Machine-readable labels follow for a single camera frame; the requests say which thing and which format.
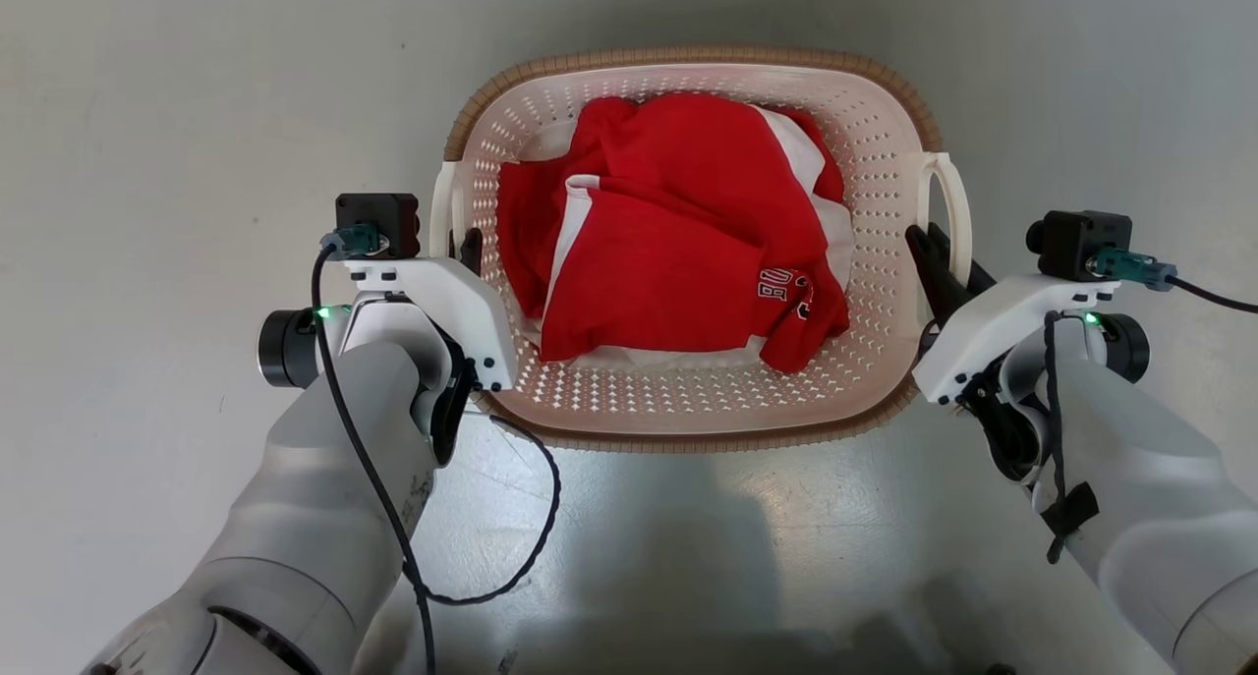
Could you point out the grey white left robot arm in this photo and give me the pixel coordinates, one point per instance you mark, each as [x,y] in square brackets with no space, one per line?
[314,498]

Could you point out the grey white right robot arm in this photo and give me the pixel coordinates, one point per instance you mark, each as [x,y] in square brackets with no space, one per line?
[1150,488]

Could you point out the red and white garment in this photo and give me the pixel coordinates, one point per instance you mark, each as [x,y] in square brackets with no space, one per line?
[668,272]

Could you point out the cream perforated laundry basket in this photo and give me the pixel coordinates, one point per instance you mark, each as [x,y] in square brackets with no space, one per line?
[688,400]

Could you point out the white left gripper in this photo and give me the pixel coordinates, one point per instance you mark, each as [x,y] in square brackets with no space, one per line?
[462,311]

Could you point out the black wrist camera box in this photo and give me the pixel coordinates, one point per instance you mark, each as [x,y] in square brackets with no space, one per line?
[378,223]
[1076,243]

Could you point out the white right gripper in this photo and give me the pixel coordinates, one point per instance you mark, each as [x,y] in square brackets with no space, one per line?
[993,326]

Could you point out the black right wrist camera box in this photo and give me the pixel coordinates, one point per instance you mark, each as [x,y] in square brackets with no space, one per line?
[1076,243]

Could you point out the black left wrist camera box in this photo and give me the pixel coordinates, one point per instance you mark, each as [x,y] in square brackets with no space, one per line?
[378,223]

